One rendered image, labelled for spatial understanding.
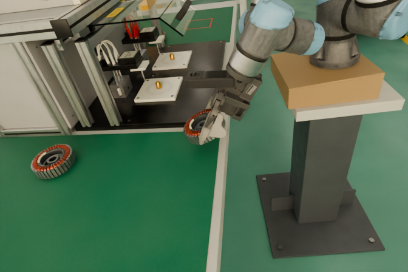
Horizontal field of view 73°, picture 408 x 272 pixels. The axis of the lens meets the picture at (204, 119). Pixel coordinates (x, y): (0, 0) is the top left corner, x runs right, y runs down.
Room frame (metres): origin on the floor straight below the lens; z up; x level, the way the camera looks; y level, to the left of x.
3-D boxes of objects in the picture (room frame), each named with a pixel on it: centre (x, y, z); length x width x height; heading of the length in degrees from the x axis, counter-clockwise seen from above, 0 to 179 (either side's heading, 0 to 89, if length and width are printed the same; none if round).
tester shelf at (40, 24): (1.09, 0.43, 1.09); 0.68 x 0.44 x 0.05; 167
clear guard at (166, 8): (0.91, 0.15, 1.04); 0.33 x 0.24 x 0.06; 77
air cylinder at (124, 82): (0.93, 0.28, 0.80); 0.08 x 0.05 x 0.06; 167
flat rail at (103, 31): (1.04, 0.21, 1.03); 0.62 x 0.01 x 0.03; 167
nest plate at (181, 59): (1.14, 0.09, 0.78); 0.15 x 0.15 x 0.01; 77
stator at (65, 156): (0.61, 0.44, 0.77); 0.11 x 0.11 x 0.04
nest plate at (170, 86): (0.90, 0.14, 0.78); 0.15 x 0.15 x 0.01; 77
